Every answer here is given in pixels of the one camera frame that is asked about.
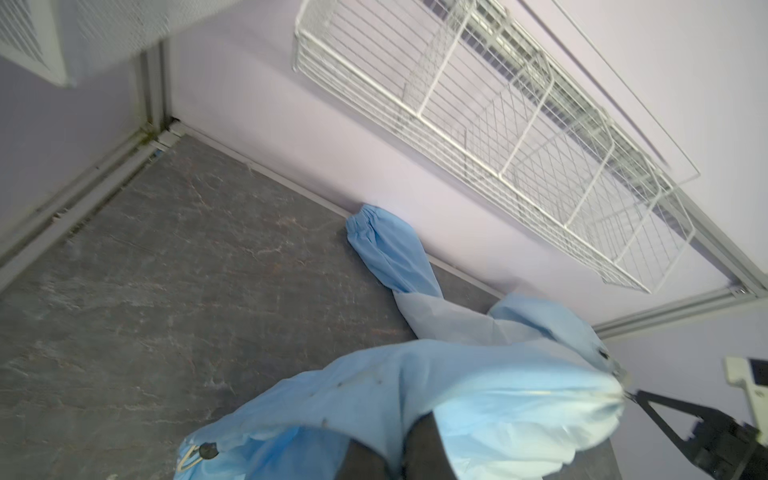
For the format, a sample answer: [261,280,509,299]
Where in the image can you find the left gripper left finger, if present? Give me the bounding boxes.
[334,440,390,480]

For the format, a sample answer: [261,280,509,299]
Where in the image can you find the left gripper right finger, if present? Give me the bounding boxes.
[402,413,457,480]

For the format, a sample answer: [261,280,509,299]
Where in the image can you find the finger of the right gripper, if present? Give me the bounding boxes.
[629,390,720,459]

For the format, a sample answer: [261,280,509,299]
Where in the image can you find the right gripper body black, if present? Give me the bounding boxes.
[689,419,767,480]

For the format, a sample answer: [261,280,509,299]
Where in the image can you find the light blue zip jacket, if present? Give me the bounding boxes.
[175,205,625,479]

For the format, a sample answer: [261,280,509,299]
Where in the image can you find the small white mesh basket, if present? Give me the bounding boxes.
[1,0,237,87]

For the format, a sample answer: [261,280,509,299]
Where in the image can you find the long white wire basket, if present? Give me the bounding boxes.
[293,1,695,293]

